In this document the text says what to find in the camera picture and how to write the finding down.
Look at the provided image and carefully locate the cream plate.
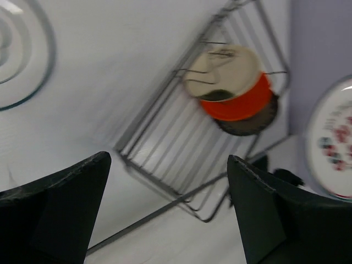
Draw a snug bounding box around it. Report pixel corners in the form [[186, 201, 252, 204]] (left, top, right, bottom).
[[183, 45, 262, 102]]

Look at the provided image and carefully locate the grey wire dish rack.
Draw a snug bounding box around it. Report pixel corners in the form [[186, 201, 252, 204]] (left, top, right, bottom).
[[87, 1, 291, 255]]

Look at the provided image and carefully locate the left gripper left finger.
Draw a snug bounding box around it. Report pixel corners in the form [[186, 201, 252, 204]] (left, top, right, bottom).
[[1, 151, 111, 263]]

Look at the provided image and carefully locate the white floral plate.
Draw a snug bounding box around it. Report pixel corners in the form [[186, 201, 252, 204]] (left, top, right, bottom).
[[304, 75, 351, 202]]

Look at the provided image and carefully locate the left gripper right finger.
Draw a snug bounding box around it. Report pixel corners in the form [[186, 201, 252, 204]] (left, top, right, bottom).
[[227, 156, 351, 263]]

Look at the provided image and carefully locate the white orange patterned plate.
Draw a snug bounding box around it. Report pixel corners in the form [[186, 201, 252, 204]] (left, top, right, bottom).
[[1, 1, 57, 111]]

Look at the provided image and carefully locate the teal green plate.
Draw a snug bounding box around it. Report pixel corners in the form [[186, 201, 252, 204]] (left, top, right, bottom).
[[214, 93, 279, 136]]

